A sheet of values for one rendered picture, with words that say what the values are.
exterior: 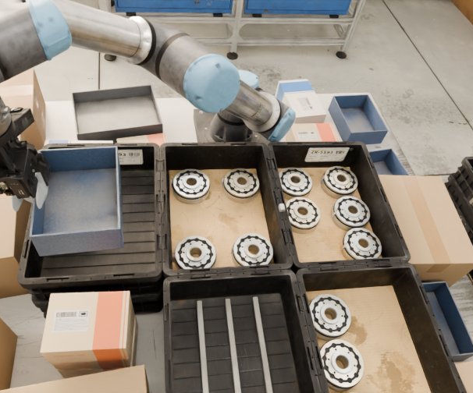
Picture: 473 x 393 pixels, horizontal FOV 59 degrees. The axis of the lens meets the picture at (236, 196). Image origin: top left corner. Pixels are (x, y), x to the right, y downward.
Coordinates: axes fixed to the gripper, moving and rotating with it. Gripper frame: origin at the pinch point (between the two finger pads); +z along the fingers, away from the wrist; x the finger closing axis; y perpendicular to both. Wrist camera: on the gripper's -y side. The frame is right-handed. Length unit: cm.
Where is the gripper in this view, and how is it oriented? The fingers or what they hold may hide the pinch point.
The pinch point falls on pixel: (37, 195)
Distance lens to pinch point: 86.1
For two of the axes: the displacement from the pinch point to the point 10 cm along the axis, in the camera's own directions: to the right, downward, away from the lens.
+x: 9.9, -1.1, 1.1
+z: -0.3, 5.8, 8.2
